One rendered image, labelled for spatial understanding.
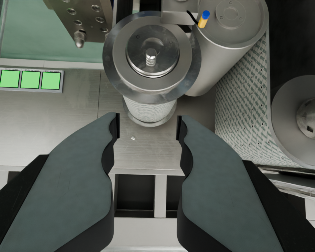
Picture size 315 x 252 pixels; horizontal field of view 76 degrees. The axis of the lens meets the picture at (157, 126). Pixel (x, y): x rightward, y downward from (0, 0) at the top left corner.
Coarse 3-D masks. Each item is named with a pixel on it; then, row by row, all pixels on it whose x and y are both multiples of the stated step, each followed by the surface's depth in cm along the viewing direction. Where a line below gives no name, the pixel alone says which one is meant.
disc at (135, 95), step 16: (128, 16) 31; (144, 16) 31; (160, 16) 31; (112, 32) 30; (192, 32) 31; (112, 48) 30; (192, 48) 30; (112, 64) 30; (176, 64) 30; (192, 64) 30; (112, 80) 29; (192, 80) 30; (128, 96) 29; (144, 96) 29; (160, 96) 29; (176, 96) 29
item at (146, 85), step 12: (132, 24) 29; (144, 24) 30; (156, 24) 30; (168, 24) 30; (120, 36) 29; (180, 36) 30; (120, 48) 29; (180, 48) 29; (120, 60) 29; (180, 60) 29; (120, 72) 28; (132, 72) 28; (180, 72) 29; (132, 84) 28; (144, 84) 28; (156, 84) 28; (168, 84) 29
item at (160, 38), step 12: (132, 36) 28; (144, 36) 28; (156, 36) 28; (168, 36) 28; (132, 48) 28; (144, 48) 28; (156, 48) 28; (168, 48) 28; (132, 60) 28; (144, 60) 28; (156, 60) 28; (168, 60) 28; (144, 72) 28; (156, 72) 28; (168, 72) 29
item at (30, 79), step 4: (24, 72) 61; (28, 72) 61; (32, 72) 61; (36, 72) 61; (24, 76) 61; (28, 76) 61; (32, 76) 61; (36, 76) 61; (24, 80) 61; (28, 80) 61; (32, 80) 61; (36, 80) 61; (24, 84) 60; (28, 84) 60; (32, 84) 60; (36, 84) 61
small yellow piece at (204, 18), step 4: (188, 12) 27; (204, 12) 23; (208, 12) 24; (192, 16) 26; (204, 16) 24; (208, 16) 24; (196, 20) 26; (200, 20) 24; (204, 20) 24; (200, 24) 25; (204, 24) 25
